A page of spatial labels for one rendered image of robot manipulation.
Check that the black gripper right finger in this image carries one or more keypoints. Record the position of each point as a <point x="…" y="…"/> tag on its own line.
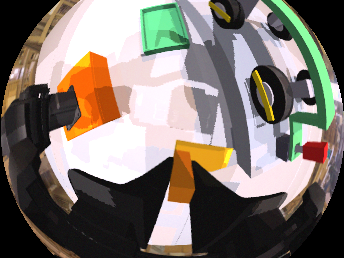
<point x="215" y="210"/>

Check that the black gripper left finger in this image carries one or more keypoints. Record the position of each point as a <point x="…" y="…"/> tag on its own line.
<point x="138" y="201"/>

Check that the light grey ramp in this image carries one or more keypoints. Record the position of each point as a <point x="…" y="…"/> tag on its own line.
<point x="235" y="53"/>

